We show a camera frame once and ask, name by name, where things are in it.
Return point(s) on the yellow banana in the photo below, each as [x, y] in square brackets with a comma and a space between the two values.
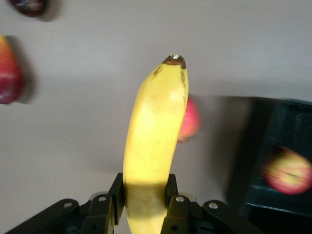
[153, 134]

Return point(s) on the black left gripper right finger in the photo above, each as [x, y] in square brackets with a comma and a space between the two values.
[179, 214]

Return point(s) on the red pomegranate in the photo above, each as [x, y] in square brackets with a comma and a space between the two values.
[191, 122]

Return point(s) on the red yellow apple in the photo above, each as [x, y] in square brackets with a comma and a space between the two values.
[288, 173]

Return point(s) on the red yellow mango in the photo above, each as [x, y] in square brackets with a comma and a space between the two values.
[8, 80]

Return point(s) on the dark purple mangosteen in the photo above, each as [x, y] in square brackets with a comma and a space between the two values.
[29, 7]

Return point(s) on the black plastic box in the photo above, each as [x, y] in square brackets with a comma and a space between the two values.
[280, 122]

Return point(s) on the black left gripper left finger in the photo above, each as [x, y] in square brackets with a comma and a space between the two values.
[102, 212]

